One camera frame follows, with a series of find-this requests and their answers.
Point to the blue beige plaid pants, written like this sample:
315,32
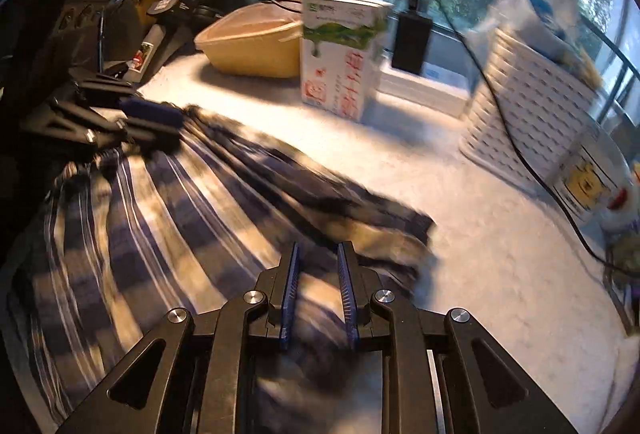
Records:
127,236

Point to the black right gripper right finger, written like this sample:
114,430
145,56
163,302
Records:
442,373

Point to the black power adapter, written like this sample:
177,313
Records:
413,31

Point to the white jar with bear label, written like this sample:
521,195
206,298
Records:
595,182

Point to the white woven plastic basket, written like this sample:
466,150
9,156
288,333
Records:
526,120

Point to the beige plastic basin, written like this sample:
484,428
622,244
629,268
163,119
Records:
259,40

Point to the white plastic bag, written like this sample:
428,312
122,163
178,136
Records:
549,27

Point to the white green milk carton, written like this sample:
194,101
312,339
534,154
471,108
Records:
341,54

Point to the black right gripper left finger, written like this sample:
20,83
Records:
194,373

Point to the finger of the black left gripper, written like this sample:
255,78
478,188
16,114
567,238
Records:
145,134
111,93

